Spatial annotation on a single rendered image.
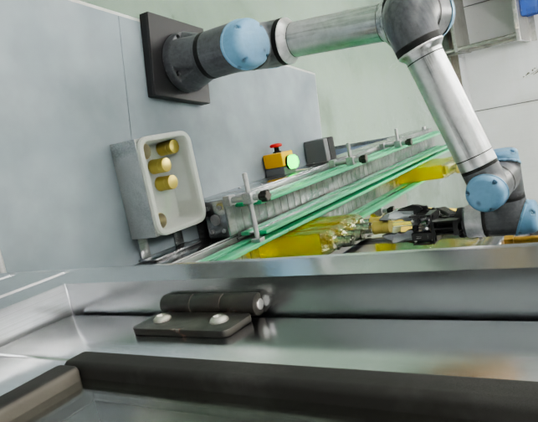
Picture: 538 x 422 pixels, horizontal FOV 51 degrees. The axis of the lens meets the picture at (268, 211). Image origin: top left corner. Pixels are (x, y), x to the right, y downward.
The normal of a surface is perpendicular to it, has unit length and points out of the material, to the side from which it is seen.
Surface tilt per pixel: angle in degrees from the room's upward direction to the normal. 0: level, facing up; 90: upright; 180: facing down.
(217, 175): 0
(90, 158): 0
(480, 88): 90
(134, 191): 90
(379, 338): 90
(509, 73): 90
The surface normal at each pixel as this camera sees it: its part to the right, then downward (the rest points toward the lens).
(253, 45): 0.74, -0.04
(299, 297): -0.52, 0.22
